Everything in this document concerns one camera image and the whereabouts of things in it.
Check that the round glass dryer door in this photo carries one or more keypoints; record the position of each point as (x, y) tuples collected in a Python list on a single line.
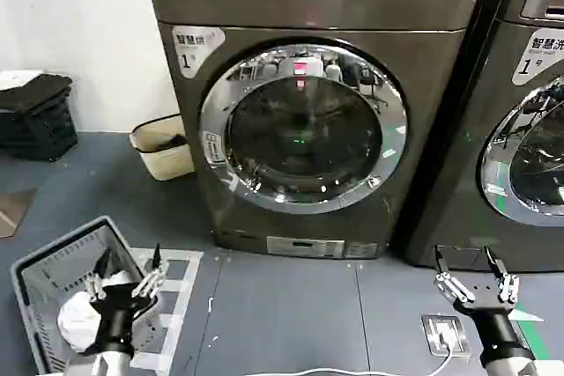
[(304, 129)]

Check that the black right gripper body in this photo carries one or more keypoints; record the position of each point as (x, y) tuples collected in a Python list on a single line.
[(493, 314)]

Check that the grey dryer with rounded label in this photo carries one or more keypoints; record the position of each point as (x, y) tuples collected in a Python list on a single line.
[(308, 6)]

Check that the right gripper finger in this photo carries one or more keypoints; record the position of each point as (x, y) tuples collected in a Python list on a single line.
[(449, 283), (506, 285)]

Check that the black plastic crate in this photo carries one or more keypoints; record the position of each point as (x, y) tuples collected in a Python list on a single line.
[(37, 129)]

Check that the round glass washer door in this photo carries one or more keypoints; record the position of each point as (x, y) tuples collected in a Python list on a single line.
[(533, 164)]

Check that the dark cloth in bin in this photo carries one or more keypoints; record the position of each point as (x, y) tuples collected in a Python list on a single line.
[(174, 142)]

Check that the cream plastic waste bin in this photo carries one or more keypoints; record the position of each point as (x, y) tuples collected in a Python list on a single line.
[(165, 162)]

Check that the grey washer with square label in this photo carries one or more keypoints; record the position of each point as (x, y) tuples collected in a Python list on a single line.
[(493, 129)]

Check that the dark folded clothes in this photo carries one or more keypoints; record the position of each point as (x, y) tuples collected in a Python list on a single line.
[(31, 85)]

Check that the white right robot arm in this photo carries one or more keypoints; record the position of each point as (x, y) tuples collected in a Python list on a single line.
[(511, 365)]

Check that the white cloth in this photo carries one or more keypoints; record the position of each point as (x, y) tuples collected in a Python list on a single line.
[(79, 312)]

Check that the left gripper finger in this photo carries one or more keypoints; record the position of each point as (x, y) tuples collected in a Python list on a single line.
[(152, 279), (96, 281)]

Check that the grey plastic laundry basket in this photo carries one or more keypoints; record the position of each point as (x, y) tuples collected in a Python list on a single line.
[(33, 270)]

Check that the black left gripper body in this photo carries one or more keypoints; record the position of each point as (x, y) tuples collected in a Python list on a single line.
[(115, 310)]

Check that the brown floor mat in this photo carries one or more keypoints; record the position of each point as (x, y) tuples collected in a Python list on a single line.
[(13, 213)]

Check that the steel floor socket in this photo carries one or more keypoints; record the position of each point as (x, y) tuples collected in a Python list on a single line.
[(445, 334)]

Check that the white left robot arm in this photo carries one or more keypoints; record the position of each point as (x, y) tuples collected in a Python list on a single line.
[(115, 360)]

